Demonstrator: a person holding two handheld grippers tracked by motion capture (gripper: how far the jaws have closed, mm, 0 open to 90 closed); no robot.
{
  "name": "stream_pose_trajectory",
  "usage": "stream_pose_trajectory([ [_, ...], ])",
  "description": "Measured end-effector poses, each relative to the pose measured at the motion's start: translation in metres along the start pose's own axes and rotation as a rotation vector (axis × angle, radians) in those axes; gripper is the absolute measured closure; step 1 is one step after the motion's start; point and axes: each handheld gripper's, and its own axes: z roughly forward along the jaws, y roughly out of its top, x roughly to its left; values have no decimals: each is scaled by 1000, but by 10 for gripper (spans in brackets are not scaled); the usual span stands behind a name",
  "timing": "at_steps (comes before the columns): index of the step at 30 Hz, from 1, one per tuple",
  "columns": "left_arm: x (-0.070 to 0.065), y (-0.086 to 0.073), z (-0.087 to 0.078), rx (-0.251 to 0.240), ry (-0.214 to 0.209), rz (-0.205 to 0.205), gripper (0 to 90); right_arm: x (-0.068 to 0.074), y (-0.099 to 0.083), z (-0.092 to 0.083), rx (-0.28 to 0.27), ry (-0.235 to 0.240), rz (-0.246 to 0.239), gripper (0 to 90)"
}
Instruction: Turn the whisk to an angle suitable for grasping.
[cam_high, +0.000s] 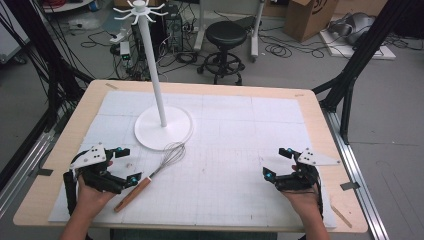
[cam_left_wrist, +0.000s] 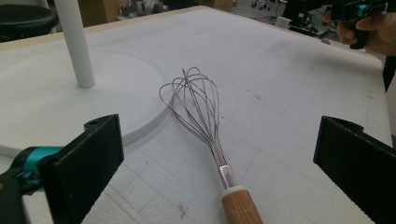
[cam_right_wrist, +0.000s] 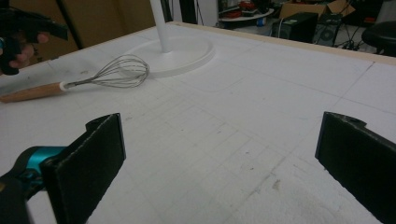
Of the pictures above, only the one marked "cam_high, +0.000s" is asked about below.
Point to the black tape piece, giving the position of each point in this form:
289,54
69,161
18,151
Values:
349,186
44,172

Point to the person's left hand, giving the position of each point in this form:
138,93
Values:
90,198

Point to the clear plastic bag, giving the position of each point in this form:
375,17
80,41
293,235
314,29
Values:
83,24

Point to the aluminium rail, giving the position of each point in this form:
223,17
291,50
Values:
360,180
23,173

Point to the small white box device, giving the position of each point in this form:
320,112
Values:
125,50

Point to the white power strip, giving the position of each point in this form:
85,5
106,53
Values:
119,36

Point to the round white table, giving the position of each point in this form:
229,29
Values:
66,6

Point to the black round stool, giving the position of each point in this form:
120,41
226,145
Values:
225,40

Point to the tan tape piece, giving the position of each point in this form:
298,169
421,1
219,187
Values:
111,86

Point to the black metal stand frame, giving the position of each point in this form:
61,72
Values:
50,66
360,63

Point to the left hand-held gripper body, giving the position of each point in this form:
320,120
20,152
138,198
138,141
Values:
91,156

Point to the black computer tower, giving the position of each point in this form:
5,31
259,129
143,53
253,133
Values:
173,30

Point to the white grid mat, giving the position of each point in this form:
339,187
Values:
233,160

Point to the thin wooden stick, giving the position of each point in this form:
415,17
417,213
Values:
340,216

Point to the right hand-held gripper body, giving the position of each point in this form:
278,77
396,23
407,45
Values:
301,175

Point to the white hook stand rack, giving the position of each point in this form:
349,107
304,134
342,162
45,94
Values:
156,86

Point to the brown cardboard box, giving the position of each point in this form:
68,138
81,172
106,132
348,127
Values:
308,18

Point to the white flat floor board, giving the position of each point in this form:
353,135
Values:
373,53

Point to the grey moulded device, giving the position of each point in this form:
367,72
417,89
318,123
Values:
353,26

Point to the white frame leg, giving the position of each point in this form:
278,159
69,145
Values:
200,30
256,36

